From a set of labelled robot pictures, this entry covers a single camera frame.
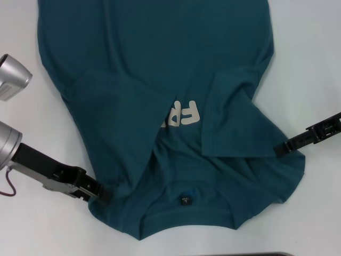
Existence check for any teal blue printed t-shirt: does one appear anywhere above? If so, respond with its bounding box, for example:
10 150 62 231
37 0 306 234

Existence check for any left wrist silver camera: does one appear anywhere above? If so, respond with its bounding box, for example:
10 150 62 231
0 54 33 102

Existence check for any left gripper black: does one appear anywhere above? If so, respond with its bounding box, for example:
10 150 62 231
12 142 112 205

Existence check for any thin reddish cable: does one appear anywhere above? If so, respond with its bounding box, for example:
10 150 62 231
0 167 17 198

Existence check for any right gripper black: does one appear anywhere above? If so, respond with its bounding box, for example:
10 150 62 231
273 111 341 158

